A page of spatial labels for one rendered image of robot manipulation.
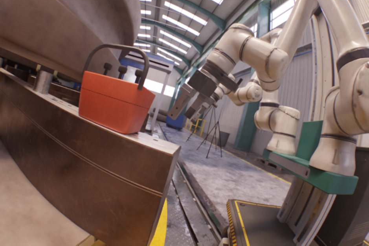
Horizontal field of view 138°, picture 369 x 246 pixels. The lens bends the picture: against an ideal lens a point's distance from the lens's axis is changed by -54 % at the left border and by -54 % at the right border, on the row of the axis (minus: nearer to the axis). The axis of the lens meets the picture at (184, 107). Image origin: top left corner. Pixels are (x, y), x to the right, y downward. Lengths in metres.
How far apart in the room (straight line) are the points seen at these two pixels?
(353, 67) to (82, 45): 1.15
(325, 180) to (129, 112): 0.58
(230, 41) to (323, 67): 0.77
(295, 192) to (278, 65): 0.75
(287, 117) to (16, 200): 1.31
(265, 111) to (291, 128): 0.24
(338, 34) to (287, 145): 0.64
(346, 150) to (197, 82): 0.51
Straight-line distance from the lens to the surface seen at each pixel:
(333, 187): 0.53
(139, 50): 0.38
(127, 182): 0.38
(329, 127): 0.57
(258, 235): 0.84
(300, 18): 0.70
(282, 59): 0.42
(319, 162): 0.55
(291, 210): 1.04
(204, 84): 0.41
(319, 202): 0.81
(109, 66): 0.47
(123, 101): 0.37
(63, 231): 0.59
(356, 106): 0.40
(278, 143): 0.93
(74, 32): 0.94
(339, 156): 0.55
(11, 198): 0.71
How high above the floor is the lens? 0.76
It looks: 4 degrees up
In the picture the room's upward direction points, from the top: 16 degrees clockwise
